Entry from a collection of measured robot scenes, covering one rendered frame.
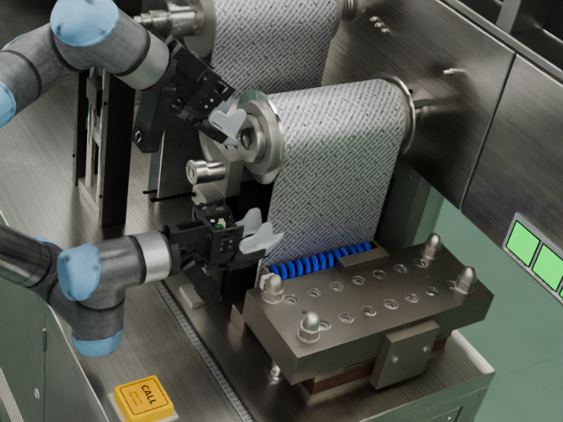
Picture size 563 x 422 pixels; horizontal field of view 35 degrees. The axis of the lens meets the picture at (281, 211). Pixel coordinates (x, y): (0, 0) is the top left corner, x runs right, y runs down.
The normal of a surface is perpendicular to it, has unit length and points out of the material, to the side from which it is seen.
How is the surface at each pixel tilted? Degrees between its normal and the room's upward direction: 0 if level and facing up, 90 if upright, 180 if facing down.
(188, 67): 90
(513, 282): 0
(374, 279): 0
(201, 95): 90
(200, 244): 90
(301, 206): 90
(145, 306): 0
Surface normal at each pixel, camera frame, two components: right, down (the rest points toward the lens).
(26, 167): 0.16, -0.80
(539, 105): -0.85, 0.19
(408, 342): 0.50, 0.58
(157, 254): 0.47, -0.18
